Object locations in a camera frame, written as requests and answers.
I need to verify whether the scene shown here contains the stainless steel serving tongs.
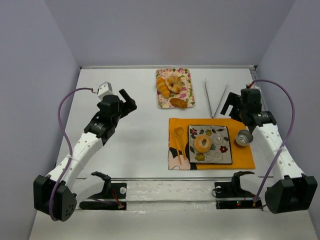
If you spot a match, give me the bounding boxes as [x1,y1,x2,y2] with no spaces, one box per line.
[204,79,228,119]

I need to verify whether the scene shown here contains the glazed ring donut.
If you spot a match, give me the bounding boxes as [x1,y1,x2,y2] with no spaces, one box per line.
[194,135,213,153]

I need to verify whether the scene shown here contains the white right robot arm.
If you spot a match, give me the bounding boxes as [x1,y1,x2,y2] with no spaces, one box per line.
[220,86,318,214]

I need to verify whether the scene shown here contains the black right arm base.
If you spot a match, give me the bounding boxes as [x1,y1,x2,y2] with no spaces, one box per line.
[211,181,264,210]

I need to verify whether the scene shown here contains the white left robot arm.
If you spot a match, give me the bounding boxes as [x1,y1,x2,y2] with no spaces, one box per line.
[33,84,137,222]

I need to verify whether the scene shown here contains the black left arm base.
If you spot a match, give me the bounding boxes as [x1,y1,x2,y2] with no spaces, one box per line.
[79,182,127,211]

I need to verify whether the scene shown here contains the striped croissant bread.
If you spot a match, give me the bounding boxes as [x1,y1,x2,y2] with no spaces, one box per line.
[155,77,170,99]

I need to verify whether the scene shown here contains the twisted pretzel bread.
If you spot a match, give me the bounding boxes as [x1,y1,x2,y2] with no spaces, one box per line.
[165,75,183,94]

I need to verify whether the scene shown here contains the small brown cup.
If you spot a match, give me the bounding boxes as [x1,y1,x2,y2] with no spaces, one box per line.
[234,129,254,148]

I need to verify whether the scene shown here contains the floral rectangular tray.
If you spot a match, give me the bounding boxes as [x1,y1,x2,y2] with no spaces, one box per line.
[155,68,196,109]

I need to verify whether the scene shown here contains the brown fried pastry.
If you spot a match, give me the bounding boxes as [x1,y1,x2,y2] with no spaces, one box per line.
[169,98,188,109]

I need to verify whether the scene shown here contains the orange cloth placemat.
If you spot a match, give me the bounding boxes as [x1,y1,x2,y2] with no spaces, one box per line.
[168,118,255,171]

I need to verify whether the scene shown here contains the square flower-patterned plate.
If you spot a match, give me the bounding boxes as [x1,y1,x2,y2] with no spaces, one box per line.
[188,125,233,165]

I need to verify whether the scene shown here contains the wooden spoon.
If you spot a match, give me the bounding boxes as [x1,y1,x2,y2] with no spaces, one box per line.
[174,127,187,161]

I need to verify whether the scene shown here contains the wooden chopstick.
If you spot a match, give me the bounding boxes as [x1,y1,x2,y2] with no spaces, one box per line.
[175,136,182,166]

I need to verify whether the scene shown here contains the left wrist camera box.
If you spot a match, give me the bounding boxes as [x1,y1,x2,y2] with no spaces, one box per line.
[97,81,114,101]

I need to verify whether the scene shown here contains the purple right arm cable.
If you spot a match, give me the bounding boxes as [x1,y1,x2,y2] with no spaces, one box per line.
[251,79,296,207]

